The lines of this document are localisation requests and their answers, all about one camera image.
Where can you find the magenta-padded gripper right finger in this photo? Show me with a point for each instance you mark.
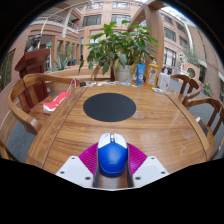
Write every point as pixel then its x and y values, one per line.
pixel 150 168

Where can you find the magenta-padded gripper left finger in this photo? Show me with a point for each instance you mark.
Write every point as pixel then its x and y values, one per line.
pixel 75 168

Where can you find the blue and white computer mouse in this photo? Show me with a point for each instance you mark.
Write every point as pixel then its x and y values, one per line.
pixel 112 160

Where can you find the round black mouse pad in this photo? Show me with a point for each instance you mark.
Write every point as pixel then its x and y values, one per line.
pixel 109 107

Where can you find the red paper bag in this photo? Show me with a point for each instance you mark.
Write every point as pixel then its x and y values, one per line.
pixel 55 103

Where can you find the curved-back wooden armchair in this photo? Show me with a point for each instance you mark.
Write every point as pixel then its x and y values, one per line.
pixel 96 71
pixel 213 105
pixel 20 115
pixel 193 87

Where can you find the clear wrapped packet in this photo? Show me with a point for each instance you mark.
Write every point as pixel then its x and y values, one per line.
pixel 157 90

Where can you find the small black key fob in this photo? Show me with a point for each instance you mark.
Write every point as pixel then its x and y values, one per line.
pixel 82 84

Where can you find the small printed sticker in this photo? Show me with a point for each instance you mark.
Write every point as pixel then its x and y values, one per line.
pixel 91 83
pixel 126 84
pixel 118 82
pixel 111 83

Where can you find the white pump bottle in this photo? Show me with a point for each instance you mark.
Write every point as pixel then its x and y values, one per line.
pixel 163 81

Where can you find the pale round sticker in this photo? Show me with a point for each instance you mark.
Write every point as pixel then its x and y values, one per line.
pixel 101 83

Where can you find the yellow liquid bottle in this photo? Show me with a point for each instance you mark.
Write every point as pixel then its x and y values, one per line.
pixel 152 75

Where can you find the blue squeeze tube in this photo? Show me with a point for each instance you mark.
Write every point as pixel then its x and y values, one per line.
pixel 140 75

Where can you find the long wooden bench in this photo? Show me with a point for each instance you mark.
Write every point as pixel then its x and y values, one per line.
pixel 66 74

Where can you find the spiky green agave plant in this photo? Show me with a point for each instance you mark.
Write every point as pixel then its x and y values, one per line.
pixel 62 64

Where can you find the dark red wooden lectern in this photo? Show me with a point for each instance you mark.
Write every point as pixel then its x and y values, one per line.
pixel 35 63

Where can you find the large leafy plant in white pot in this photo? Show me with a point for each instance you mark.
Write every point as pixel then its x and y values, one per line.
pixel 121 50

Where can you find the dark statue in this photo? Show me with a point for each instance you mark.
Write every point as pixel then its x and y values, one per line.
pixel 34 43

